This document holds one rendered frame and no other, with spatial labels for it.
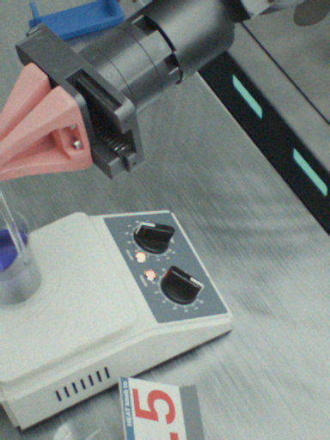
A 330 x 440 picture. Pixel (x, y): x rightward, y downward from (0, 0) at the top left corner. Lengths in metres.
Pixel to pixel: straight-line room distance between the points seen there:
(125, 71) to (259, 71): 0.90
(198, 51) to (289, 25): 0.93
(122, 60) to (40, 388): 0.27
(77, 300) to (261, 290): 0.18
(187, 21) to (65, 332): 0.26
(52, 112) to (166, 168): 0.33
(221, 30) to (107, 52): 0.08
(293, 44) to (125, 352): 0.88
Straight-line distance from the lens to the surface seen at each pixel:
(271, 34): 1.58
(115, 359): 0.78
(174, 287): 0.80
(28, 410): 0.79
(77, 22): 1.07
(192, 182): 0.92
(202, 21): 0.67
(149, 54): 0.65
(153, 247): 0.82
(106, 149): 0.65
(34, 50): 0.65
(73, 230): 0.80
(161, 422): 0.79
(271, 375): 0.82
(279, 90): 1.51
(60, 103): 0.62
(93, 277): 0.77
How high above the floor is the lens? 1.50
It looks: 56 degrees down
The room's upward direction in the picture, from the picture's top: 9 degrees counter-clockwise
